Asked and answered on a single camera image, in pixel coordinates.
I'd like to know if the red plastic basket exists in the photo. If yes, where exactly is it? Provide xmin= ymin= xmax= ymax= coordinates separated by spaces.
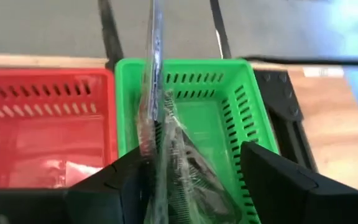
xmin=0 ymin=67 xmax=119 ymax=189

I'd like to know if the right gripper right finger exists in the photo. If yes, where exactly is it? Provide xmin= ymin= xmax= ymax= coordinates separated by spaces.
xmin=240 ymin=141 xmax=318 ymax=224

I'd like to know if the black comb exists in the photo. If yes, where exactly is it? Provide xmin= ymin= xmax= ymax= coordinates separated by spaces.
xmin=163 ymin=90 xmax=242 ymax=224
xmin=137 ymin=0 xmax=167 ymax=224

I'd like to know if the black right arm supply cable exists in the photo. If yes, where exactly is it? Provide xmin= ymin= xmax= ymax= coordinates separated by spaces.
xmin=236 ymin=55 xmax=358 ymax=68

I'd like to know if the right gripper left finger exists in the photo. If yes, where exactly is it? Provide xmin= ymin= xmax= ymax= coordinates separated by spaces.
xmin=67 ymin=147 xmax=155 ymax=224

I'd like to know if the green plastic basket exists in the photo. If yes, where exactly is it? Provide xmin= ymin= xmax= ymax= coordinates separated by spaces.
xmin=114 ymin=57 xmax=281 ymax=224

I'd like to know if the white label sticker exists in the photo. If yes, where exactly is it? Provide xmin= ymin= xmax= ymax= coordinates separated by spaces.
xmin=302 ymin=66 xmax=345 ymax=78

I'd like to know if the black metal table frame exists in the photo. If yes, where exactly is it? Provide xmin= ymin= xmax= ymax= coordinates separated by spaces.
xmin=252 ymin=69 xmax=319 ymax=174

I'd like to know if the black table leg strut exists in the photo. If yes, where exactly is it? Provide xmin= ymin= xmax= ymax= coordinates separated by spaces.
xmin=97 ymin=0 xmax=125 ymax=71

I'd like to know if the black floor tape strip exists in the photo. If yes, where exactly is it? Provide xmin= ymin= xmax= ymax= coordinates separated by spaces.
xmin=209 ymin=0 xmax=232 ymax=60

